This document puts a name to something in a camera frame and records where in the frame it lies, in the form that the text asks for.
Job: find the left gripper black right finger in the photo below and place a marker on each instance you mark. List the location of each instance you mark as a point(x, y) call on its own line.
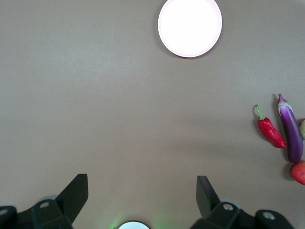
point(207, 198)

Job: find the pink round plate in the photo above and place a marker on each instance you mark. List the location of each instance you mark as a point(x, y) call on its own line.
point(190, 26)

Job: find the greenish pink peach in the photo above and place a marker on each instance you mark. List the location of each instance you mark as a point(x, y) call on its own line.
point(303, 130)

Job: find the purple eggplant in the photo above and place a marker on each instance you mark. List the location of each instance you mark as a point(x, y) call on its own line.
point(290, 133)

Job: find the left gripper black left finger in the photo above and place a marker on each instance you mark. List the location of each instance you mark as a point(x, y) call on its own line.
point(69, 198)

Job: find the red apple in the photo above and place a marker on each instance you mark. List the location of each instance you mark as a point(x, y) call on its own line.
point(299, 173)

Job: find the red chili pepper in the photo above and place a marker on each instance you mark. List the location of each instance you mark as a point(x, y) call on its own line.
point(270, 131)

